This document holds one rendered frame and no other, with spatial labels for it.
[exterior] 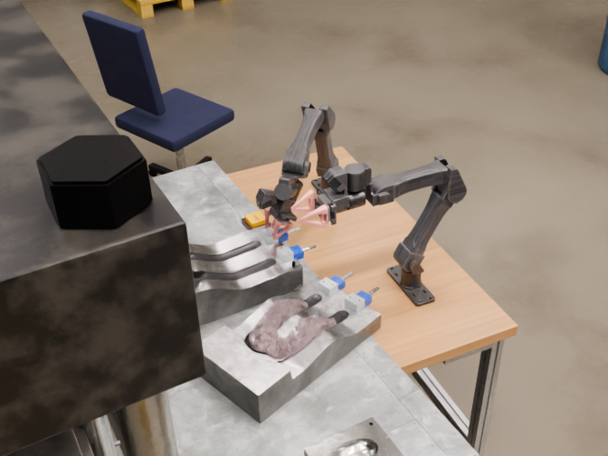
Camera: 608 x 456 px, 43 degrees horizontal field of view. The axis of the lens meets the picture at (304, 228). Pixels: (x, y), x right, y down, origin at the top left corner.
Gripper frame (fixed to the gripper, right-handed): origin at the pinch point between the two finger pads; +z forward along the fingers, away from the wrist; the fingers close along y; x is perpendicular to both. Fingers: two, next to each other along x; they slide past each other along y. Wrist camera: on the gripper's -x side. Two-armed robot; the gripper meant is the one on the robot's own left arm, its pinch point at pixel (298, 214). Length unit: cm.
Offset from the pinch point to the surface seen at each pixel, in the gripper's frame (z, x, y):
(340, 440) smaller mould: 13, 32, 51
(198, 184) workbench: 6, 39, -88
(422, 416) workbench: -13, 40, 48
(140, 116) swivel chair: 3, 68, -209
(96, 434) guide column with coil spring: 66, -10, 59
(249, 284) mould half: 12.5, 30.7, -13.1
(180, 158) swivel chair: -13, 96, -203
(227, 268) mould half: 15.9, 30.4, -23.2
